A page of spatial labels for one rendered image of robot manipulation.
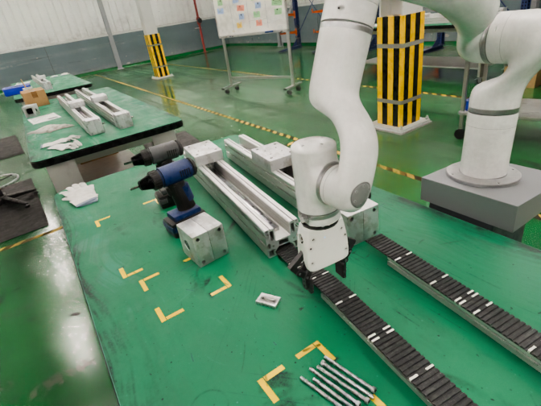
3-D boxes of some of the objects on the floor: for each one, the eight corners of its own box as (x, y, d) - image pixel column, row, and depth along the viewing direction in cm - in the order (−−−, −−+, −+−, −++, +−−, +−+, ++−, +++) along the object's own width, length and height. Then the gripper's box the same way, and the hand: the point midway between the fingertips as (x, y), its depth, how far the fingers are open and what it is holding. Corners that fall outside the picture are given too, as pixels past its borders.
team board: (221, 95, 694) (197, -27, 603) (239, 88, 728) (218, -27, 637) (288, 96, 608) (272, -45, 516) (304, 89, 641) (291, -46, 550)
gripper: (343, 194, 80) (346, 259, 89) (272, 221, 75) (282, 288, 83) (365, 207, 74) (367, 275, 83) (291, 238, 68) (300, 308, 77)
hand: (324, 278), depth 82 cm, fingers open, 8 cm apart
